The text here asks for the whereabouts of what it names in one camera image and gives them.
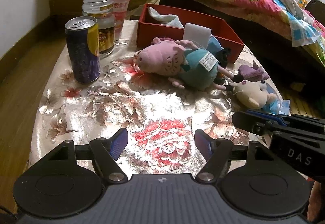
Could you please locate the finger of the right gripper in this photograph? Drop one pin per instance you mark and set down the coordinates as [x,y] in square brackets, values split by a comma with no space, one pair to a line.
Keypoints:
[259,123]

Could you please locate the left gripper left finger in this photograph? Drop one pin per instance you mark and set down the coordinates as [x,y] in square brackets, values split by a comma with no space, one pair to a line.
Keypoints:
[105,152]

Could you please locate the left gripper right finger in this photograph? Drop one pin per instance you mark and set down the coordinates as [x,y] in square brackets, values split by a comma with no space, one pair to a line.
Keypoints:
[216,153]

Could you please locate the beige teddy bear plush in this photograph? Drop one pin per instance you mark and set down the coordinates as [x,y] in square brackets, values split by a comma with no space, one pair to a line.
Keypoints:
[253,95]

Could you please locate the purple fuzzy cloth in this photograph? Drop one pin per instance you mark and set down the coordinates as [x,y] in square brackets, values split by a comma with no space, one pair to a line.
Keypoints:
[253,73]

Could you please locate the pink pig plush toy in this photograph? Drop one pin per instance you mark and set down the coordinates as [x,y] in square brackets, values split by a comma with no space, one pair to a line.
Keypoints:
[184,63]

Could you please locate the white foam sponge block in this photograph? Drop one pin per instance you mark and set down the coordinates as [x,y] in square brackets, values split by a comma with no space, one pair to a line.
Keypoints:
[199,35]

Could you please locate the pink knitted sock ball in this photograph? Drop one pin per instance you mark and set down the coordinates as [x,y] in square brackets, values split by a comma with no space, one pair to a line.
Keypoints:
[166,39]

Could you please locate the light blue towel cloth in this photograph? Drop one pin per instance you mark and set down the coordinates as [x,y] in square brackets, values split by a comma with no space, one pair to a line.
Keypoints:
[168,20]

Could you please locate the blue disposable face mask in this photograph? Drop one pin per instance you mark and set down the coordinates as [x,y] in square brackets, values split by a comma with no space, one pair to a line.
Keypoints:
[279,106]

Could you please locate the striped knitted sock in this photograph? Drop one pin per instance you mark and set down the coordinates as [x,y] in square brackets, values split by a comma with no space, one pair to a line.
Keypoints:
[222,57]

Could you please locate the floral tablecloth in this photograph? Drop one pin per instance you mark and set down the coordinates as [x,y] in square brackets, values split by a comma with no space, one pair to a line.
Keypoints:
[160,119]

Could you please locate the pink floral quilt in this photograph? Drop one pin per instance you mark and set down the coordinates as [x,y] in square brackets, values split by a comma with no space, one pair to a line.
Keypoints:
[284,17]

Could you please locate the yellow blue drink can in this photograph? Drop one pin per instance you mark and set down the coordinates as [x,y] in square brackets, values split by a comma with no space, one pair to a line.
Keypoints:
[83,48]

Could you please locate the red cardboard box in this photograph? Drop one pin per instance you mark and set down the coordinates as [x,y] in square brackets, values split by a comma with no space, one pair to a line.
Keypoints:
[148,28]

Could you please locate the clear glass jar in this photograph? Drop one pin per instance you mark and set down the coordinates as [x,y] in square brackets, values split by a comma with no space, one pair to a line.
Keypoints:
[103,11]

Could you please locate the pink milk tea cup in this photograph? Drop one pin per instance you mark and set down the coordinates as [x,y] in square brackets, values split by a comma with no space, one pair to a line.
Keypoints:
[120,10]

